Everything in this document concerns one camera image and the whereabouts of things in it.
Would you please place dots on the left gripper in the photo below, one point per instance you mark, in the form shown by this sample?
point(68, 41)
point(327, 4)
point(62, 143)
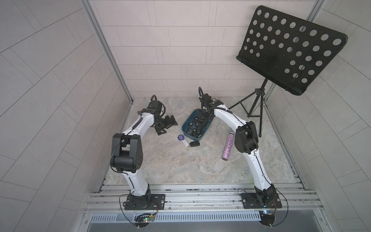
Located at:
point(168, 124)

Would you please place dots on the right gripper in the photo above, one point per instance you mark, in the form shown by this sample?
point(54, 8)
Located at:
point(200, 114)

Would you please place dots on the teal plastic storage box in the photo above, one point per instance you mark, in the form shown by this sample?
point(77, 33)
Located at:
point(189, 121)

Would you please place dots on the black silver-edged key fob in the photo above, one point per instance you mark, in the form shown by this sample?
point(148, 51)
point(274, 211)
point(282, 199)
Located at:
point(197, 133)

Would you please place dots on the black key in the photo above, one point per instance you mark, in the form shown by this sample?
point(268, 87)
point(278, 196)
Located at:
point(195, 144)

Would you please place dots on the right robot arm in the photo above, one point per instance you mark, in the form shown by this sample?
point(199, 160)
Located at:
point(246, 142)

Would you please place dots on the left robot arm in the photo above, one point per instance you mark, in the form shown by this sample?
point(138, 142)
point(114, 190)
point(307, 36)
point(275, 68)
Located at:
point(127, 151)

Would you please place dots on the purple small blind chip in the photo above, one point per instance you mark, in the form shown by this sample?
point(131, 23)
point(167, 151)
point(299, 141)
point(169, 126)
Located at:
point(181, 137)

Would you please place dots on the left circuit board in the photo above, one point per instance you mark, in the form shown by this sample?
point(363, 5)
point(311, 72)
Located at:
point(143, 220)

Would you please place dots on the circuit board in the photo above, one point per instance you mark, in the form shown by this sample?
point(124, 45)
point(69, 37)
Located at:
point(267, 218)
point(143, 220)

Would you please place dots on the black perforated music stand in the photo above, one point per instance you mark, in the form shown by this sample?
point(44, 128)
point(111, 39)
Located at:
point(288, 51)

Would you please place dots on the right circuit board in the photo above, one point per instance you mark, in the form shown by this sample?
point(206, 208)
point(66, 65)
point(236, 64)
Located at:
point(267, 218)

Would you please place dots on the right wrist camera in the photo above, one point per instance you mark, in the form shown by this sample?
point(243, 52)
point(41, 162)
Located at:
point(206, 100)

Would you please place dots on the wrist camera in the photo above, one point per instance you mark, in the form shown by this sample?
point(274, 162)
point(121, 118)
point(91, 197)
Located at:
point(157, 108)
point(206, 100)

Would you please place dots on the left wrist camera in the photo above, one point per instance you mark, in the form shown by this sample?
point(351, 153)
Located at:
point(157, 108)

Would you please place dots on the white key tag with ring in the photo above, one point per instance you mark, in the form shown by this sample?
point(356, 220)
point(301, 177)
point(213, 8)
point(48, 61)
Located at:
point(186, 144)

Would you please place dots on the aluminium rail frame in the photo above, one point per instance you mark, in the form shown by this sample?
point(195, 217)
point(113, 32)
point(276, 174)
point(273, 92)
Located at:
point(203, 201)

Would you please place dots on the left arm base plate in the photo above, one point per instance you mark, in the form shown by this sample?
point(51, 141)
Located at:
point(153, 202)

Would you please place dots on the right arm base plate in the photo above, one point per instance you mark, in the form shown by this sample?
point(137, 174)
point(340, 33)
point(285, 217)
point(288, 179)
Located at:
point(255, 201)

